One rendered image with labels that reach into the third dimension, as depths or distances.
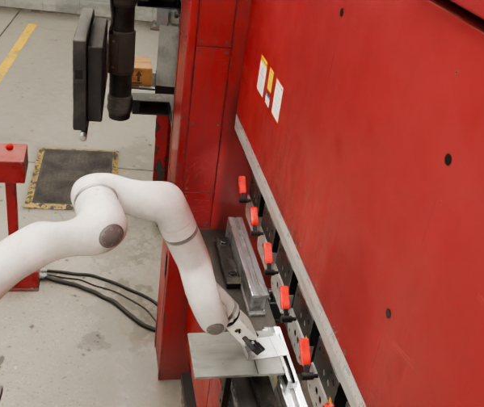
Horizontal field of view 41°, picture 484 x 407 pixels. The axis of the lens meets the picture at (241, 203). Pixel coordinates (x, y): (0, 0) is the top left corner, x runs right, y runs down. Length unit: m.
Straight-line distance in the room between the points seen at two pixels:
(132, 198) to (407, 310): 0.70
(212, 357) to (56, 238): 0.69
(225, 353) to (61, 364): 1.50
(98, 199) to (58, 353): 1.99
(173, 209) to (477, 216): 0.78
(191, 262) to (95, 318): 1.97
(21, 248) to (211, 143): 1.19
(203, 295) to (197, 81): 0.99
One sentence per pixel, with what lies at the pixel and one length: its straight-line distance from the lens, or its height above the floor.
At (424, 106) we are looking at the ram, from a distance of 1.11.
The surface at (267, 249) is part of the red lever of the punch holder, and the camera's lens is 1.87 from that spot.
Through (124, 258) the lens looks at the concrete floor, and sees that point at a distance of 4.00.
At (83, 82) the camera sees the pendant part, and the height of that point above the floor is 1.44.
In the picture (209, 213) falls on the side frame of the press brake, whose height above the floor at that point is 0.95.
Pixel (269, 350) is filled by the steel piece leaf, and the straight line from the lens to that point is 2.00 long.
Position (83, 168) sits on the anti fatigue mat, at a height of 0.01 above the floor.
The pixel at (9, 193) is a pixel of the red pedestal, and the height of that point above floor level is 0.58.
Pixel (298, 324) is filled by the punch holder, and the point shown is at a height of 1.25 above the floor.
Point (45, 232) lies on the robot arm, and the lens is 1.48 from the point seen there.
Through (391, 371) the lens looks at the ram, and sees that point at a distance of 1.23.
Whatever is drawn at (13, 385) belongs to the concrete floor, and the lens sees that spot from 3.26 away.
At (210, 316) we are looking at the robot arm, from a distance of 1.68.
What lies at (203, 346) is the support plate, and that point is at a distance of 1.97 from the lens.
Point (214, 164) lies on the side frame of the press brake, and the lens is 2.56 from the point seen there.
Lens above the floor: 2.35
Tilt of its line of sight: 30 degrees down
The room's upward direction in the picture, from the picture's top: 8 degrees clockwise
